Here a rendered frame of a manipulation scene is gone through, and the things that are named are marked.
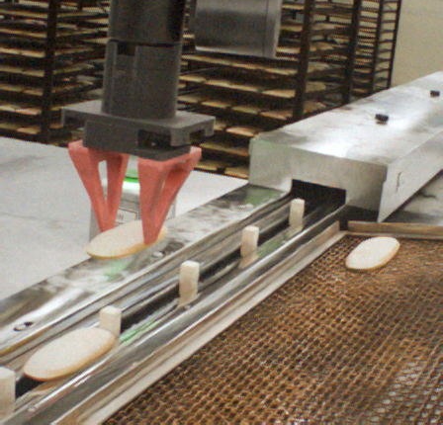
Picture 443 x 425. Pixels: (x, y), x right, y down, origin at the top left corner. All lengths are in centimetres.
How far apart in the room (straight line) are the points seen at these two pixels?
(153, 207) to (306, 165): 47
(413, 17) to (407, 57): 34
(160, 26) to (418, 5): 716
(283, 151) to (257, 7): 51
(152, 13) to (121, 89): 6
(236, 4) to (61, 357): 28
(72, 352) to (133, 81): 20
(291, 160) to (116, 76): 50
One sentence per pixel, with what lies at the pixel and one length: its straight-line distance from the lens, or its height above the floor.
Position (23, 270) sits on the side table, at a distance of 94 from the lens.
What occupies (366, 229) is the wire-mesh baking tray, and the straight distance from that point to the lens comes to 92.
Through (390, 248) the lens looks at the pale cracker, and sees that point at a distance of 83.
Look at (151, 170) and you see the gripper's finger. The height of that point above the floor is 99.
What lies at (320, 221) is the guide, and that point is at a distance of 106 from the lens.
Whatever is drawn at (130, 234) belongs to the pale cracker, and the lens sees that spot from 72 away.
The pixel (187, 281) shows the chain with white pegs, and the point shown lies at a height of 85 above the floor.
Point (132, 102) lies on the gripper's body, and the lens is 68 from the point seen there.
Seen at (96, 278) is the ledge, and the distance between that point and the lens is 82.
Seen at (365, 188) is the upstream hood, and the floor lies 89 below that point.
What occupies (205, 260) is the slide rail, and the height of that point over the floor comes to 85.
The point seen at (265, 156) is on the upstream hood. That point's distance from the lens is 116.
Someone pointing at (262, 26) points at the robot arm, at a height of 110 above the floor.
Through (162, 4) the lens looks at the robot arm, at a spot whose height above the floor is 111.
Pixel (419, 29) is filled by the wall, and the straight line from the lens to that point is 780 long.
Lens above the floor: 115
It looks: 16 degrees down
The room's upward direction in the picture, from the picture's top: 6 degrees clockwise
